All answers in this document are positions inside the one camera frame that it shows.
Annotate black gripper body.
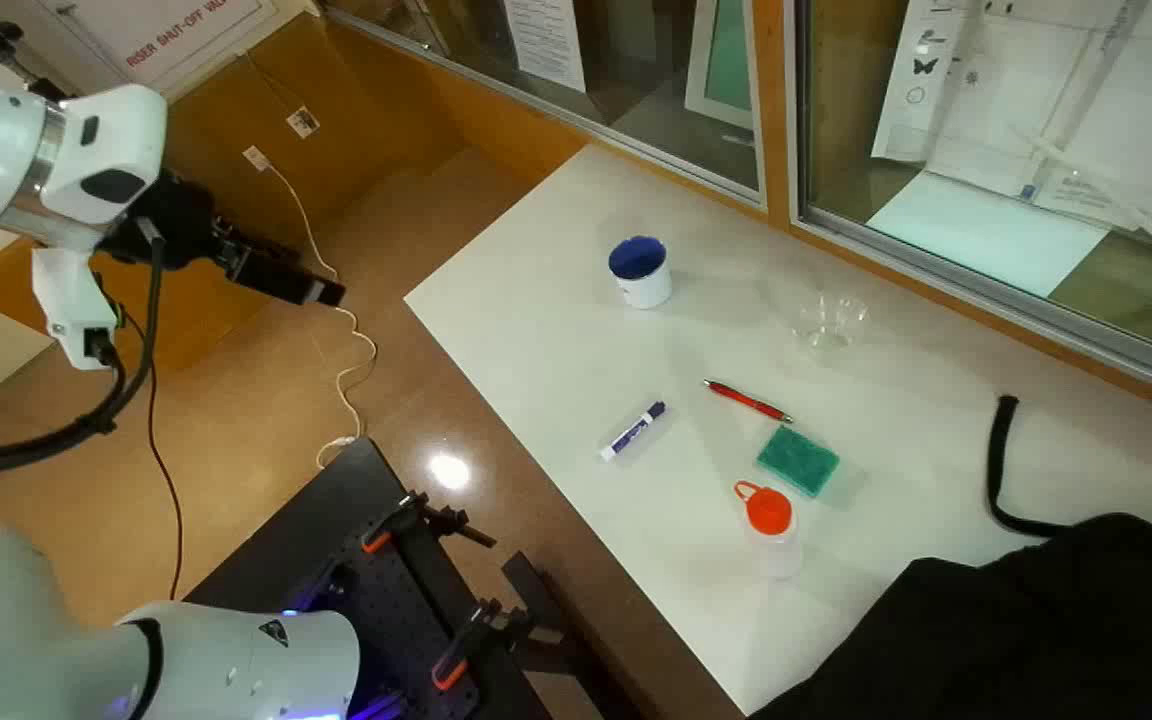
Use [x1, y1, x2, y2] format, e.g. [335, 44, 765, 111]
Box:
[131, 175, 344, 309]

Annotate clear glass cup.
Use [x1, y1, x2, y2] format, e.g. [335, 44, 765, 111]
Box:
[797, 294, 867, 347]

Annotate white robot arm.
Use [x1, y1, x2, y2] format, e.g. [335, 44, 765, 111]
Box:
[0, 85, 362, 720]

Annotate orange black clamp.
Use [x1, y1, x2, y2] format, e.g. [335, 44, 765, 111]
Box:
[356, 491, 491, 557]
[429, 601, 532, 695]

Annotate white mug blue interior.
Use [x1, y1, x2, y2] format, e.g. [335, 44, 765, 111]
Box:
[607, 238, 673, 309]

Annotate black mounting table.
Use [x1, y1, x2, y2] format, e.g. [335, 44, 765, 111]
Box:
[193, 441, 567, 720]

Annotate blue white marker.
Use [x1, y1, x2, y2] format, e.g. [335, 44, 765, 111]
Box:
[600, 402, 668, 459]

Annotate red pen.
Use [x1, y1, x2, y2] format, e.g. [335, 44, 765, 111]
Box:
[709, 380, 789, 424]

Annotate orange round lid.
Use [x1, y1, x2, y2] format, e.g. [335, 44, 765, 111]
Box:
[731, 482, 797, 538]

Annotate green sponge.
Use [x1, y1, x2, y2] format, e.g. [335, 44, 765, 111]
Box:
[755, 424, 842, 498]

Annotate black cloth bag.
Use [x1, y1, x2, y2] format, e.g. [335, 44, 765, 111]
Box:
[755, 516, 1152, 720]

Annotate white coiled cable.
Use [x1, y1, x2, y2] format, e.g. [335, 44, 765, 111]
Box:
[245, 146, 380, 474]

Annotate black bag strap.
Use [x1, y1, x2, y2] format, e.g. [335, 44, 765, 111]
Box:
[981, 394, 1072, 545]

